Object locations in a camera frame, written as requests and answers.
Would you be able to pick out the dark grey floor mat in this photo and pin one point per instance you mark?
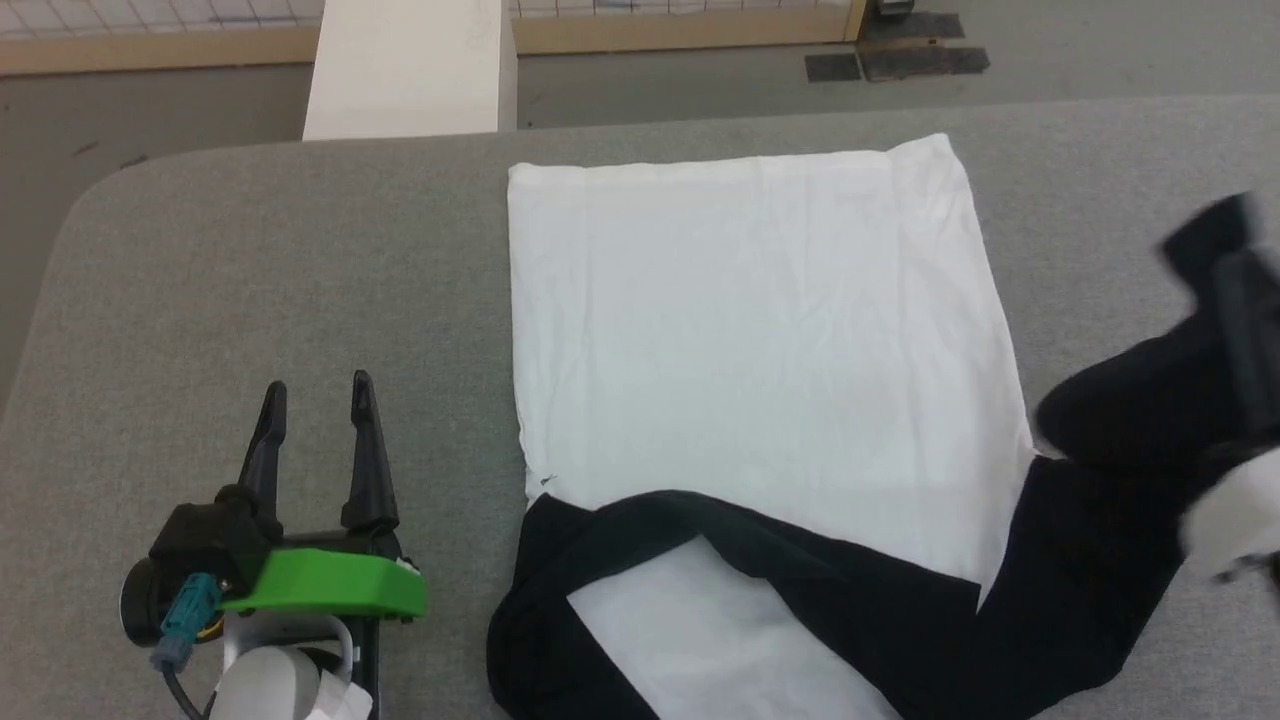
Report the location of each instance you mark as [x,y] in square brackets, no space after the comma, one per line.
[915,26]

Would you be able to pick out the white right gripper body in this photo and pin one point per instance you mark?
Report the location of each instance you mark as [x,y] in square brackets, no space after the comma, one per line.
[1240,520]

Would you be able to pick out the long black floor mat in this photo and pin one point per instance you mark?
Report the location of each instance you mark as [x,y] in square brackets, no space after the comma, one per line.
[925,62]

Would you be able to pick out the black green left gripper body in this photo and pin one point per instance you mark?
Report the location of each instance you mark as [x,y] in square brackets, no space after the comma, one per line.
[330,585]

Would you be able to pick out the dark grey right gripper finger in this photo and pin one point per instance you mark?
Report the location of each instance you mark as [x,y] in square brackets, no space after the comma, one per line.
[1273,350]
[1242,350]

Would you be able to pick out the white square pillar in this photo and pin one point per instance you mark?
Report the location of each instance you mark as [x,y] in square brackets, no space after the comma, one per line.
[410,70]

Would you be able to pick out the white shirt with black sleeves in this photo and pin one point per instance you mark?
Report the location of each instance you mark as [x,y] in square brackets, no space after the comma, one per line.
[760,330]

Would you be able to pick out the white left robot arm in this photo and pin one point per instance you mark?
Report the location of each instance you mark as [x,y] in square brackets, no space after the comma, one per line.
[270,685]

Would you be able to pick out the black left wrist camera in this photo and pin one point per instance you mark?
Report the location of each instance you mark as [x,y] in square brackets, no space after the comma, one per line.
[150,600]

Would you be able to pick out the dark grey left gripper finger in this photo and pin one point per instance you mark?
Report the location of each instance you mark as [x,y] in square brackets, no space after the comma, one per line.
[268,450]
[368,470]

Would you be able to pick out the small black floor mat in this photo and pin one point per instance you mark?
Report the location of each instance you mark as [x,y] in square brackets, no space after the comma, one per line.
[833,67]

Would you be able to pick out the grey metal screen foot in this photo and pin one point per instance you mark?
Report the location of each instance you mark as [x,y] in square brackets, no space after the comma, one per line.
[893,6]

